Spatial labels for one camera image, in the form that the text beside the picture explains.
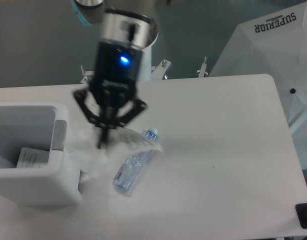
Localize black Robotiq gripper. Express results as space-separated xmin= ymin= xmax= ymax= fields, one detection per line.
xmin=72 ymin=42 xmax=147 ymax=148

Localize black device at table corner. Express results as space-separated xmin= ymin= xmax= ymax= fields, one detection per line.
xmin=295 ymin=203 xmax=307 ymax=229

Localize black gripper cable plug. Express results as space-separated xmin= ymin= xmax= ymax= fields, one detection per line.
xmin=127 ymin=23 xmax=136 ymax=45

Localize white pedestal base frame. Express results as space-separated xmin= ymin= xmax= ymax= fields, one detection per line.
xmin=80 ymin=56 xmax=209 ymax=84

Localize white plastic trash can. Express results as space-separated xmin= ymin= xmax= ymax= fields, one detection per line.
xmin=0 ymin=101 xmax=82 ymax=206

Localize white printed paper in bin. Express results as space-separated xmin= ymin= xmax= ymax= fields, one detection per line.
xmin=16 ymin=147 xmax=50 ymax=168

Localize clear plastic bag printed label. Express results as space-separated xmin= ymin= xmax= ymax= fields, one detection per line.
xmin=64 ymin=127 xmax=163 ymax=183

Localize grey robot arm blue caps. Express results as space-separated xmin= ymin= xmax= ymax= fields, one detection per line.
xmin=73 ymin=6 xmax=152 ymax=149

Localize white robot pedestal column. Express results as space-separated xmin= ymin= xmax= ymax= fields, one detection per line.
xmin=137 ymin=18 xmax=159 ymax=82

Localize clear plastic water bottle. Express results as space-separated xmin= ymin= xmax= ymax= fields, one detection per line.
xmin=112 ymin=128 xmax=158 ymax=193

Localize white Superior umbrella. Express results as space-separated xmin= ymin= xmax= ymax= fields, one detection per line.
xmin=210 ymin=2 xmax=307 ymax=169

